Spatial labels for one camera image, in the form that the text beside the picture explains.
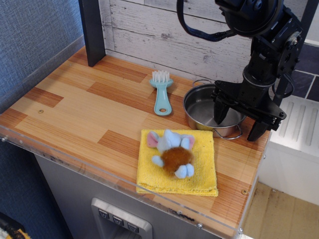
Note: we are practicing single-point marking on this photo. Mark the clear acrylic edge guard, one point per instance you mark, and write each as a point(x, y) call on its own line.
point(75, 183)

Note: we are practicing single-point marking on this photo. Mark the white ribbed cabinet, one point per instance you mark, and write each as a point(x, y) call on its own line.
point(291, 162)

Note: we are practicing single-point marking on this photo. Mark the black shelf post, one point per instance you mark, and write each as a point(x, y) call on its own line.
point(92, 30)
point(306, 22)

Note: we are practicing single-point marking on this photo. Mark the light blue brush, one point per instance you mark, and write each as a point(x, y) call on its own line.
point(161, 80)

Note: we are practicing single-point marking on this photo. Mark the yellow black object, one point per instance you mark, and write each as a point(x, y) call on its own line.
point(7, 231)

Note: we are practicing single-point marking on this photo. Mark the yellow folded cloth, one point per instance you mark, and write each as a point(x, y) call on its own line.
point(152, 178)

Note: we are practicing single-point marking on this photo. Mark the black right shelf post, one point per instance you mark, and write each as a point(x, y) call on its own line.
point(306, 22)

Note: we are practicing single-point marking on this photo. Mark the blue plush elephant toy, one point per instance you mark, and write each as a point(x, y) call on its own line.
point(176, 157)

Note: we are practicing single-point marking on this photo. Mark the black left shelf post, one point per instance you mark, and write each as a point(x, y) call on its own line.
point(92, 30)

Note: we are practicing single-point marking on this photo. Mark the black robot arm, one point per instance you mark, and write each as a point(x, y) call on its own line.
point(249, 18)

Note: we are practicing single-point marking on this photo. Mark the silver dispenser panel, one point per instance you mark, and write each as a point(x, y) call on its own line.
point(115, 223)

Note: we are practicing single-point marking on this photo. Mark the silver steel pot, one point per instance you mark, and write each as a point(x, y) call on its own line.
point(199, 111)

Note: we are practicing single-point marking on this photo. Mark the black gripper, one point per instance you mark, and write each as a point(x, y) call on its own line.
point(251, 100)

